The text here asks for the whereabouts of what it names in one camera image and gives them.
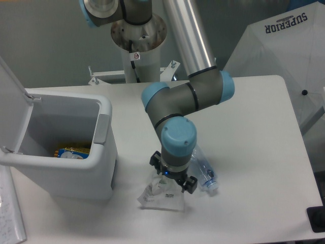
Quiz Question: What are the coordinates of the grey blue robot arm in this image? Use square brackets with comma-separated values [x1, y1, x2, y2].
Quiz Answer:
[79, 1, 235, 193]

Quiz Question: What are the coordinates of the clear plastic bottle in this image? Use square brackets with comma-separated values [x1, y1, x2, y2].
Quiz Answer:
[188, 144, 219, 196]

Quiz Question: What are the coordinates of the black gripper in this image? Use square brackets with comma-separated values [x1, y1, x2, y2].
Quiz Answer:
[149, 151, 198, 194]

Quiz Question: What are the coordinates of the black device at edge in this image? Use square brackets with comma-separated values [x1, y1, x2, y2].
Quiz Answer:
[307, 206, 324, 233]

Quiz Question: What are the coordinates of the white trash can lid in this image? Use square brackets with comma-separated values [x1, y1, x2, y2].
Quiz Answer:
[1, 59, 33, 153]

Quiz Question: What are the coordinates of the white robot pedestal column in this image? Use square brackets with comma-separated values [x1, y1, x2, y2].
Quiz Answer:
[111, 14, 167, 81]

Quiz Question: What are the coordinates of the white superior umbrella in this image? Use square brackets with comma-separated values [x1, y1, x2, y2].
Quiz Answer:
[224, 2, 324, 133]

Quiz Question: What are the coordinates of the clear plastic wrapper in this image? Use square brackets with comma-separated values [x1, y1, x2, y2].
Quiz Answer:
[137, 173, 185, 211]

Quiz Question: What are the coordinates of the blue yellow snack package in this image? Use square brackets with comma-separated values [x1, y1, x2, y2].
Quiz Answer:
[54, 146, 90, 160]

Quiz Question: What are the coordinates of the white plastic trash can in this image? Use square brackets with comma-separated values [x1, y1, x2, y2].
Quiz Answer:
[1, 91, 117, 200]

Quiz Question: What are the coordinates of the white metal base frame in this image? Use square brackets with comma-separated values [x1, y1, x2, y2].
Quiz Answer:
[88, 60, 181, 85]

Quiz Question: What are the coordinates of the black cable on pedestal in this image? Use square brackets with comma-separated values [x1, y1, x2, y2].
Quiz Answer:
[128, 39, 141, 83]

